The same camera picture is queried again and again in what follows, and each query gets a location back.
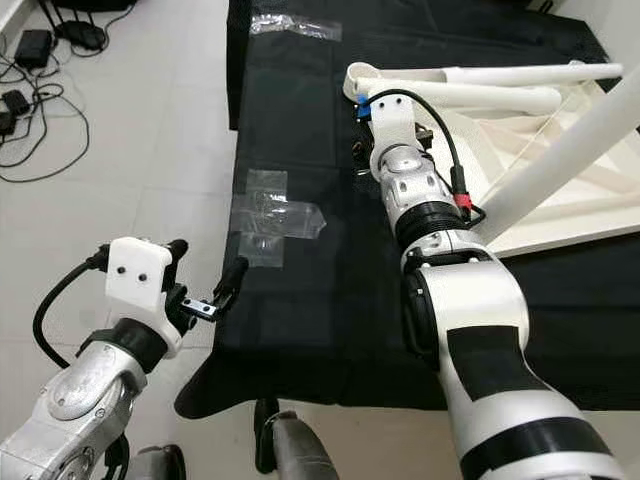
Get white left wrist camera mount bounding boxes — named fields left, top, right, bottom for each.
left=105, top=237, right=183, bottom=351

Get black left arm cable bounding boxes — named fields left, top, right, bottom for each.
left=32, top=248, right=111, bottom=371

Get clear plastic bag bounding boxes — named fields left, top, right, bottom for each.
left=230, top=168, right=327, bottom=269
left=250, top=13, right=344, bottom=42

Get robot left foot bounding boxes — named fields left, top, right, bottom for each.
left=130, top=445, right=187, bottom=480

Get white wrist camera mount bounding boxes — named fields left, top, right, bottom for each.
left=355, top=88, right=421, bottom=181
left=105, top=237, right=183, bottom=351

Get black oval floor object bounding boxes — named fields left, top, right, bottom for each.
left=57, top=20, right=107, bottom=52

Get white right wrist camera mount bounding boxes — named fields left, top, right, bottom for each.
left=355, top=88, right=421, bottom=181

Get tangled black floor cables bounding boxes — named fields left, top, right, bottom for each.
left=0, top=10, right=91, bottom=184

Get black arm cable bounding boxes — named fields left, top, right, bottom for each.
left=32, top=248, right=111, bottom=371
left=365, top=88, right=486, bottom=226

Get white plastic children table top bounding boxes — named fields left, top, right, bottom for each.
left=343, top=60, right=640, bottom=259

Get black power strip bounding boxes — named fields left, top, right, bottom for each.
left=0, top=90, right=34, bottom=137

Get black case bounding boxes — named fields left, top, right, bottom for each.
left=45, top=0, right=141, bottom=13

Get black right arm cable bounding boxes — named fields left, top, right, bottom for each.
left=365, top=88, right=486, bottom=226

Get black power adapter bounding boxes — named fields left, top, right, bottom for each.
left=15, top=30, right=57, bottom=70

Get black tablecloth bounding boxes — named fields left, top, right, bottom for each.
left=175, top=0, right=640, bottom=421

